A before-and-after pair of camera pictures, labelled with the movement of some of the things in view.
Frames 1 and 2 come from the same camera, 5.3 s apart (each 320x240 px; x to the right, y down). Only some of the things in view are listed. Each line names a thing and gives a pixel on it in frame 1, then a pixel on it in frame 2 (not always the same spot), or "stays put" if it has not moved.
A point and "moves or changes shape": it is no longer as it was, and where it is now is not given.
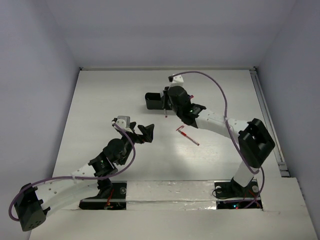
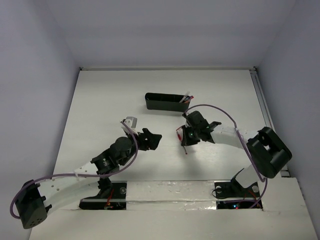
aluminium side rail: [283, 166] stays put
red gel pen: [190, 139] moves or changes shape
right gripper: [166, 96] to [186, 141]
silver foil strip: [170, 195] stays put
